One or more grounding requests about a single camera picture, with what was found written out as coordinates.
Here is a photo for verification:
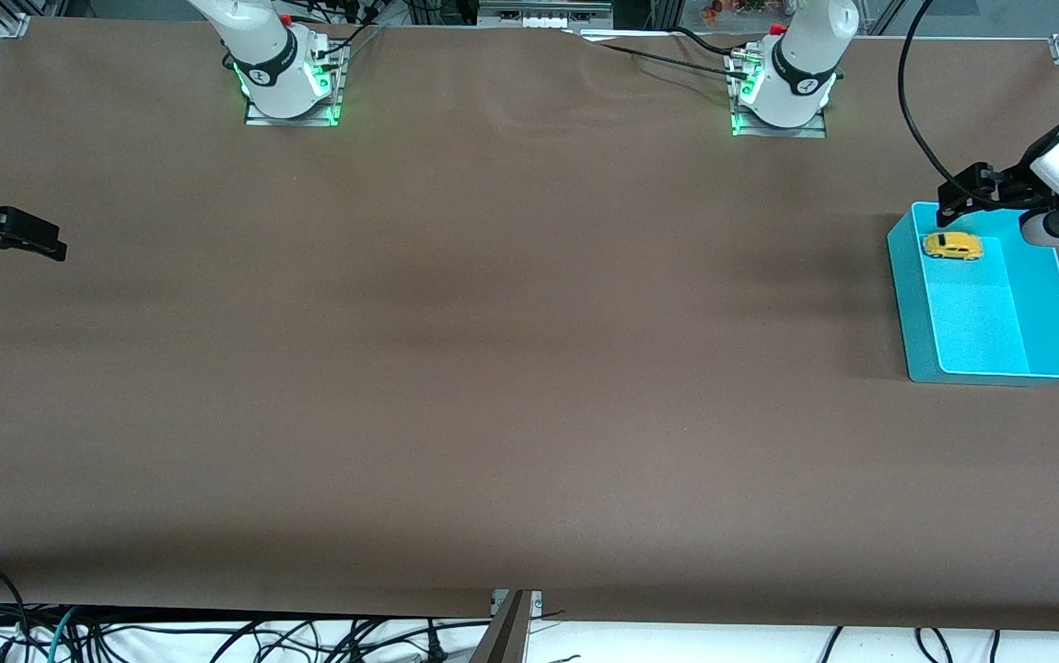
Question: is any yellow beetle toy car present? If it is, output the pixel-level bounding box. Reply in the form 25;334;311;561
922;232;985;262

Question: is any teal plastic bin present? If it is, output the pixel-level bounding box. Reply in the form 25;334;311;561
887;201;1059;385

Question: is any grey device with ports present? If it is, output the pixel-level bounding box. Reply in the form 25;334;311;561
477;0;615;29

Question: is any aluminium profile bar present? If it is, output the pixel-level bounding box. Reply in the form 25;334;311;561
467;589;544;663

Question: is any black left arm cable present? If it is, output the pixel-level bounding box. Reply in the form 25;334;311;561
898;0;982;190

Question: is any black cable across table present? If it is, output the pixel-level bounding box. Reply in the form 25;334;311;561
566;26;753;78

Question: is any black right base cable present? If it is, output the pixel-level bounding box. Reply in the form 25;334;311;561
308;0;394;58

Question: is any teal floor cable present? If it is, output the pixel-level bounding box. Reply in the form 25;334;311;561
46;606;81;663

